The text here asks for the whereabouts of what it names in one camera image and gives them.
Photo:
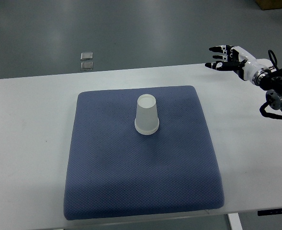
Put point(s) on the white paper cup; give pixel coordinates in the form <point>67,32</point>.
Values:
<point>146,132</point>
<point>146,113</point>

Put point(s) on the black table control panel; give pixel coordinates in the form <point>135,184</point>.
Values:
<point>270,212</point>

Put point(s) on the brown cardboard box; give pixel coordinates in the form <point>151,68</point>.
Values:
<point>269,4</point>

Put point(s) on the metal floor plate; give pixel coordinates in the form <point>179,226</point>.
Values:
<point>86,56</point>
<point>86,65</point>

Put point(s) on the lower metal floor plate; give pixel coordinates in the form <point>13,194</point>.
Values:
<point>86,65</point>

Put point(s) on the upper metal floor plate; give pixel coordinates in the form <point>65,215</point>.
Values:
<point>86,56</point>

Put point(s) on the blue textured cushion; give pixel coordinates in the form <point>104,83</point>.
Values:
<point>113,171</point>

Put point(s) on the white table leg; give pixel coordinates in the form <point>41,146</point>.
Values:
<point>234,221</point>

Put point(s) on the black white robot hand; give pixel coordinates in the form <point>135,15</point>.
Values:
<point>238,60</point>

